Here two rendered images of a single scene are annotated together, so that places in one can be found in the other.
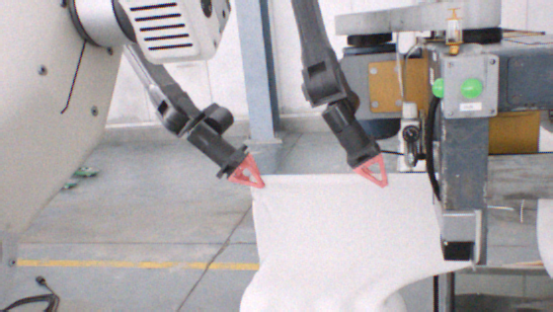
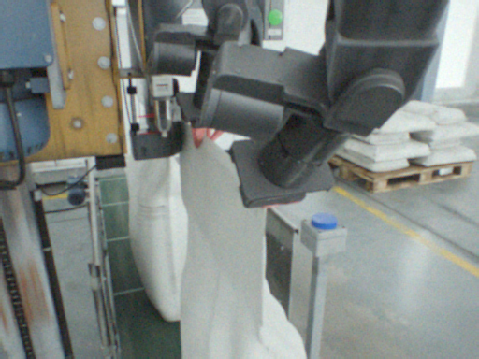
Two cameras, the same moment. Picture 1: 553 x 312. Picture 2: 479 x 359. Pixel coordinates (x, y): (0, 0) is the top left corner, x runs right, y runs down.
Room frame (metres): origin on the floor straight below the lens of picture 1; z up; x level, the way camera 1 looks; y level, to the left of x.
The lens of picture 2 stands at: (1.25, 0.41, 1.25)
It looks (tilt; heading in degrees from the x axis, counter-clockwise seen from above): 21 degrees down; 236
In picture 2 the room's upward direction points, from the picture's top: straight up
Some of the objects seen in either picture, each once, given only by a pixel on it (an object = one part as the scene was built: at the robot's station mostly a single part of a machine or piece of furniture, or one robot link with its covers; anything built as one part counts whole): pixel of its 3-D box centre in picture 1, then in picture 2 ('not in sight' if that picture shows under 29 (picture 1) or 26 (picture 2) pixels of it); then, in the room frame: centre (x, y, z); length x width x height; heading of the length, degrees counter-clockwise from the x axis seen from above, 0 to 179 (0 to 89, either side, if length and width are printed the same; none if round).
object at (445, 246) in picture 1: (456, 245); not in sight; (0.75, -0.30, 0.98); 0.09 x 0.05 x 0.05; 167
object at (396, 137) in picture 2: not in sight; (370, 130); (-1.75, -1.79, 0.44); 0.66 x 0.42 x 0.14; 71
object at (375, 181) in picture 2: not in sight; (393, 164); (-2.07, -1.72, 0.07); 1.20 x 0.82 x 0.14; 169
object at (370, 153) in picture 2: not in sight; (387, 148); (-1.74, -1.58, 0.32); 0.66 x 0.43 x 0.15; 168
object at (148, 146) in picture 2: not in sight; (150, 143); (0.96, -0.34, 1.04); 0.08 x 0.06 x 0.05; 167
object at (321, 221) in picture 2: not in sight; (324, 222); (0.63, -0.14, 0.84); 0.06 x 0.06 x 0.02
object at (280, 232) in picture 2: not in sight; (232, 217); (0.44, -0.81, 0.54); 1.05 x 0.02 x 0.41; 77
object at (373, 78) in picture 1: (398, 84); (47, 47); (1.13, -0.30, 1.23); 0.28 x 0.07 x 0.16; 77
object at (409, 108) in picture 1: (412, 137); (164, 95); (0.95, -0.28, 1.14); 0.05 x 0.04 x 0.16; 167
